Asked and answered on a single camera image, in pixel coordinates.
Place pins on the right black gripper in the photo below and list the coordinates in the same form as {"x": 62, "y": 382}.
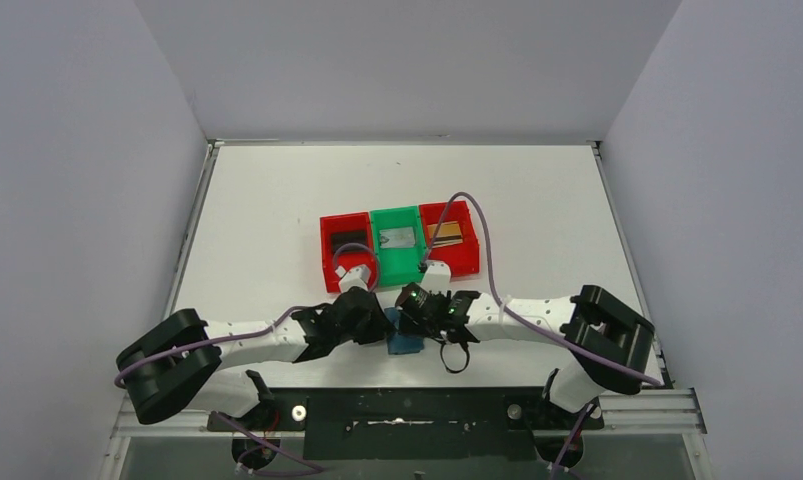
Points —
{"x": 406, "y": 317}

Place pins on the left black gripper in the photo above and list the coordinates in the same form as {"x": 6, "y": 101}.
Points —
{"x": 375, "y": 324}

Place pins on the teal card holder wallet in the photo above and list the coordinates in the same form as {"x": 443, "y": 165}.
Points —
{"x": 398, "y": 343}

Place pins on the red plastic bin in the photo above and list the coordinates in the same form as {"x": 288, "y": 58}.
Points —
{"x": 349, "y": 255}
{"x": 463, "y": 259}

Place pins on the green plastic bin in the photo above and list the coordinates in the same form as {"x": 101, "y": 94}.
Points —
{"x": 398, "y": 267}

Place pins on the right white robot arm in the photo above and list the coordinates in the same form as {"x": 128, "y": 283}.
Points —
{"x": 609, "y": 342}

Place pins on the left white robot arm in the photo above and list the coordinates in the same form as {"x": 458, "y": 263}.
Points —
{"x": 187, "y": 363}

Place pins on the gold credit card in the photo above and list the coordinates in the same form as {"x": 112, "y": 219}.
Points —
{"x": 446, "y": 234}

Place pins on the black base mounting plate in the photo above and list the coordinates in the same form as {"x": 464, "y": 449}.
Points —
{"x": 513, "y": 423}

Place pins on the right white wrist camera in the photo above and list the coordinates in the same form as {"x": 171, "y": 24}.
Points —
{"x": 436, "y": 277}

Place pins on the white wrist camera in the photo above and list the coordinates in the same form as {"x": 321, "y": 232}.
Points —
{"x": 436, "y": 277}
{"x": 354, "y": 277}

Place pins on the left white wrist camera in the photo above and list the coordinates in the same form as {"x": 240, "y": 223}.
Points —
{"x": 354, "y": 277}

